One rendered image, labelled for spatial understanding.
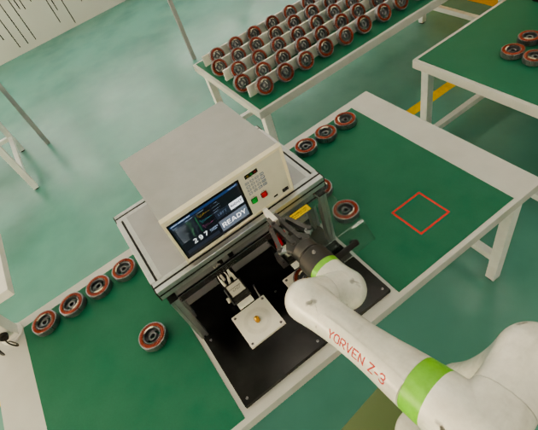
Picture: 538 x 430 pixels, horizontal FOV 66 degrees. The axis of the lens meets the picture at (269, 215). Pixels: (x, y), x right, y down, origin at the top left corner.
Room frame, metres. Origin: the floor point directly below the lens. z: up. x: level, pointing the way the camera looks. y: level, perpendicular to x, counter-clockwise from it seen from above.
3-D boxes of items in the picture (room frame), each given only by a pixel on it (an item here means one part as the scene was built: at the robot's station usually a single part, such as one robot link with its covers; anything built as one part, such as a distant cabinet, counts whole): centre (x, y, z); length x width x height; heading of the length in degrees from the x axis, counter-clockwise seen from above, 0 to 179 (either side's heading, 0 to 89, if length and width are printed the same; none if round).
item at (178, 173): (1.12, 0.15, 1.22); 0.44 x 0.39 x 0.20; 108
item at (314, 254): (0.64, -0.08, 1.18); 0.09 x 0.06 x 0.12; 108
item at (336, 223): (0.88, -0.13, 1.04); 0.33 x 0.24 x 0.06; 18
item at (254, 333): (0.77, 0.18, 0.78); 0.15 x 0.15 x 0.01; 18
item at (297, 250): (0.71, -0.05, 1.18); 0.09 x 0.08 x 0.07; 18
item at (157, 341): (0.88, 0.59, 0.77); 0.11 x 0.11 x 0.04
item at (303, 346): (0.82, 0.07, 0.76); 0.64 x 0.47 x 0.02; 108
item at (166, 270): (1.11, 0.17, 1.09); 0.68 x 0.44 x 0.05; 108
